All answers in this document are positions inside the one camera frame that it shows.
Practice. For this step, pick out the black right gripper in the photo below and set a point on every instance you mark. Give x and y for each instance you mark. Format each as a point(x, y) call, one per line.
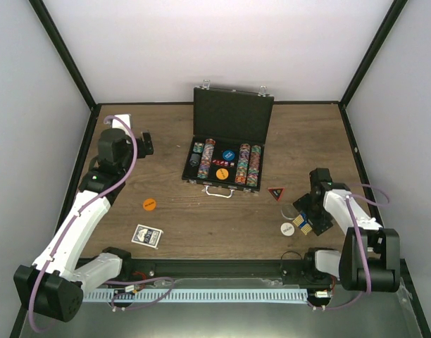
point(320, 226)

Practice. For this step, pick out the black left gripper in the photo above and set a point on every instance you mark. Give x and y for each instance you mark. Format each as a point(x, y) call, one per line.
point(141, 152)

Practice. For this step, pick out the blue yellow card deck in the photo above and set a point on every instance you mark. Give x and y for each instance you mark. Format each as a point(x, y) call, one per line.
point(301, 222)

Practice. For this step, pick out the orange round button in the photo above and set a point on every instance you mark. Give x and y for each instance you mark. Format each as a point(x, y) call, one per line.
point(149, 204)
point(222, 173)

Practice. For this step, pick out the blue small blind button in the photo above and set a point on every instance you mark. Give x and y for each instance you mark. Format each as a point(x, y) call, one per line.
point(228, 155)

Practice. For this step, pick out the black poker chip case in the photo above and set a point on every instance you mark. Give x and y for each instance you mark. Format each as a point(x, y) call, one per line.
point(231, 117)

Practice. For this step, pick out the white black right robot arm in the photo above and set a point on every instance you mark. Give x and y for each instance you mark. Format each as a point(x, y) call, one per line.
point(370, 257)

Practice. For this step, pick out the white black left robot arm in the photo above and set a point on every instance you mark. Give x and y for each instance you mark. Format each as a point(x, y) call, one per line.
point(54, 286)

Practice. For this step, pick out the white dealer button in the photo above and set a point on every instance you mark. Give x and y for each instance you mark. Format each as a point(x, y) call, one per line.
point(287, 229)

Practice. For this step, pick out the clear round plastic disc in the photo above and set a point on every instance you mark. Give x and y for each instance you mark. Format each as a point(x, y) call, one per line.
point(289, 212)

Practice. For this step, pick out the black round cup in case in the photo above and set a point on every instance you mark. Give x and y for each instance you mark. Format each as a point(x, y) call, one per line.
point(194, 159)

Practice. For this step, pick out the short poker chip stack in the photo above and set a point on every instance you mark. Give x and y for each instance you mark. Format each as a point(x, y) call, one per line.
point(198, 147)

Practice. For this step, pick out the red black triangular token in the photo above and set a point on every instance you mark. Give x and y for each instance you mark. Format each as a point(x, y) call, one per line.
point(276, 192)

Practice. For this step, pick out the tall poker chip row left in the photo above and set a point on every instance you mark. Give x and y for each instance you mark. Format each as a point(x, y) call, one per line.
point(206, 158)

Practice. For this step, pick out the red dice row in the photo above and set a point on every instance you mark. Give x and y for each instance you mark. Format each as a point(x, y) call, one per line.
point(222, 163)

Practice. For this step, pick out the blue white card deck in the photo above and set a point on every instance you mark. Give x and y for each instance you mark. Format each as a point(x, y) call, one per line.
point(147, 236)

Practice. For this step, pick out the poker chip row right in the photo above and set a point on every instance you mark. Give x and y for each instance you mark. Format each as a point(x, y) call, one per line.
point(254, 163)

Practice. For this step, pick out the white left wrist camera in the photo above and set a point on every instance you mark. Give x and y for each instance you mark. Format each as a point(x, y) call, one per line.
point(121, 121)

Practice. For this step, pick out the black front mounting rail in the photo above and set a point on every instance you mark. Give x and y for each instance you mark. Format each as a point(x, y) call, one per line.
point(291, 271)

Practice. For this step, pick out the light blue slotted cable duct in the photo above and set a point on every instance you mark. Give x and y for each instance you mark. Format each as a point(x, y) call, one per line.
point(203, 296)

